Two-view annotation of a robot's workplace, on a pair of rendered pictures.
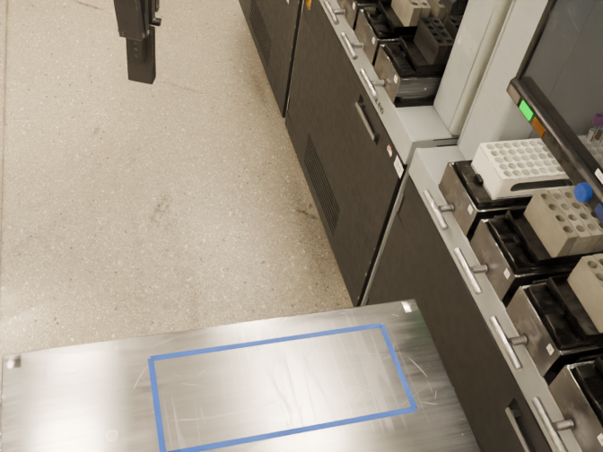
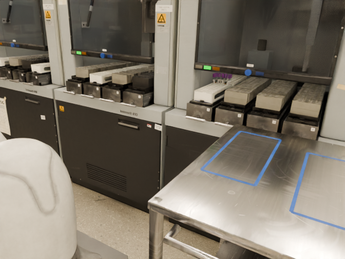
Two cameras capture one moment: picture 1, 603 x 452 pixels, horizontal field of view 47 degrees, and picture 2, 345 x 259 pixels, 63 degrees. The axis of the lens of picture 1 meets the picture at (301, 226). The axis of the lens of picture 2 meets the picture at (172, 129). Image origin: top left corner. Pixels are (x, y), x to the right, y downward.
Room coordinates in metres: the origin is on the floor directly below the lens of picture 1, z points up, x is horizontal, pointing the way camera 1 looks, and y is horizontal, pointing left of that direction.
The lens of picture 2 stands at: (0.03, 0.63, 1.18)
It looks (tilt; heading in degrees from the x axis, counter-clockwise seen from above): 21 degrees down; 322
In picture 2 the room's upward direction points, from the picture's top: 2 degrees clockwise
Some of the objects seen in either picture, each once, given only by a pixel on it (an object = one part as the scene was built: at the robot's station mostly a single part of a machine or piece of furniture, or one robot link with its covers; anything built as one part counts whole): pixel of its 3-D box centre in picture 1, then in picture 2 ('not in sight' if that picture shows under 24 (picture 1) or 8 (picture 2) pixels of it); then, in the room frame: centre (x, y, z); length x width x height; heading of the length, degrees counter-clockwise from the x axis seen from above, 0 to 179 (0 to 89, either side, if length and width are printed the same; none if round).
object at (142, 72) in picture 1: (140, 56); (149, 18); (0.66, 0.22, 1.18); 0.03 x 0.01 x 0.07; 91
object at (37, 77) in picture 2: not in sight; (69, 72); (2.27, -0.08, 0.78); 0.73 x 0.14 x 0.09; 113
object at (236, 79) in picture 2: not in sight; (232, 83); (1.18, -0.74, 0.83); 0.30 x 0.10 x 0.06; 113
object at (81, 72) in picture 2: not in sight; (82, 73); (1.81, -0.02, 0.85); 0.12 x 0.02 x 0.06; 24
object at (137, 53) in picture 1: (135, 44); (153, 6); (0.64, 0.22, 1.21); 0.03 x 0.01 x 0.05; 1
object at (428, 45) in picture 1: (430, 43); (141, 82); (1.39, -0.20, 0.85); 0.12 x 0.02 x 0.06; 23
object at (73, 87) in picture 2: not in sight; (108, 78); (1.90, -0.24, 0.78); 0.73 x 0.14 x 0.09; 113
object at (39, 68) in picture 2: not in sight; (53, 67); (2.22, 0.05, 0.83); 0.30 x 0.10 x 0.06; 113
